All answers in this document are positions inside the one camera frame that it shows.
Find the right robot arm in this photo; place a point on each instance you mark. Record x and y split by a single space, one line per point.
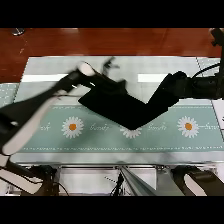
203 87

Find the black garment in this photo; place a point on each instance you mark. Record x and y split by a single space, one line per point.
123 108

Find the silver frame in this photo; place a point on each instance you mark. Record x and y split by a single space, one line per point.
140 181

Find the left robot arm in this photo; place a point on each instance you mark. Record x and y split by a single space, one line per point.
31 116

